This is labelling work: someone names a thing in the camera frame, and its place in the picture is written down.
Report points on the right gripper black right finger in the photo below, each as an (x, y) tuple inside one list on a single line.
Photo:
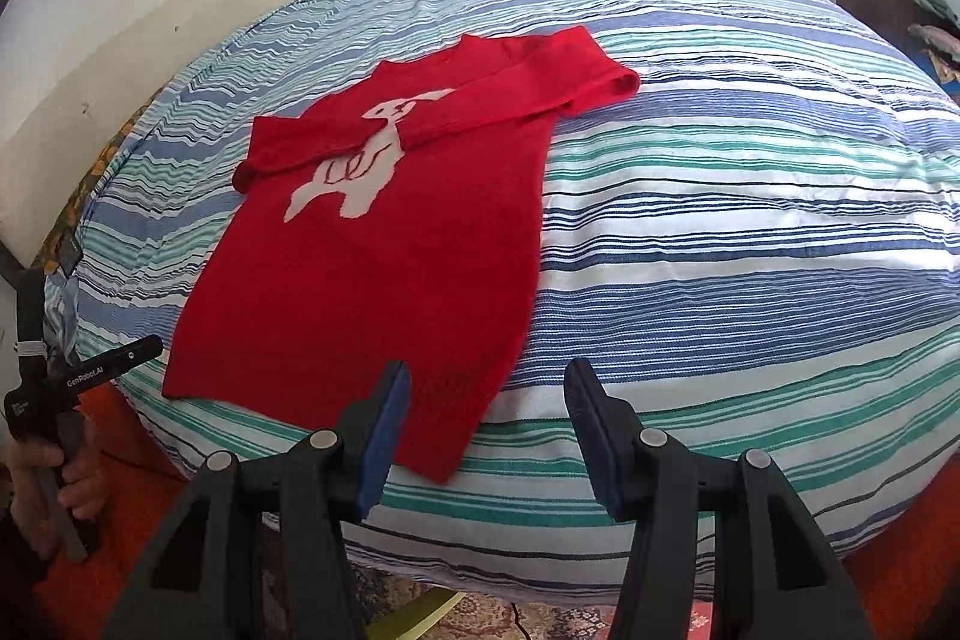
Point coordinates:
[(776, 576)]

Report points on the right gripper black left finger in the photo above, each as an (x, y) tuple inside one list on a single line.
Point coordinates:
[(201, 577)]

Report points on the red sweater with white animal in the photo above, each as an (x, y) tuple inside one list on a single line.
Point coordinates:
[(398, 219)]

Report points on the pile of mixed clothes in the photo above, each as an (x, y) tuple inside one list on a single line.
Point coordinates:
[(942, 48)]

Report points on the person's left hand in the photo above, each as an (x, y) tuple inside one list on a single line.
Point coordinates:
[(83, 492)]

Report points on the patterned floor rug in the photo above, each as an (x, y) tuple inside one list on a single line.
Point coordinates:
[(479, 615)]

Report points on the orange patterned sheet edge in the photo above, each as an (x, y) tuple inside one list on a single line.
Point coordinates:
[(69, 216)]

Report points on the beige headboard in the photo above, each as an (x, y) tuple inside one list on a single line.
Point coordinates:
[(57, 145)]

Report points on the blue green striped bed cover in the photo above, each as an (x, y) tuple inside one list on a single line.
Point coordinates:
[(759, 250)]

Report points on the dark wooden side cabinet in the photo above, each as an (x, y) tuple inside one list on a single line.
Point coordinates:
[(890, 19)]

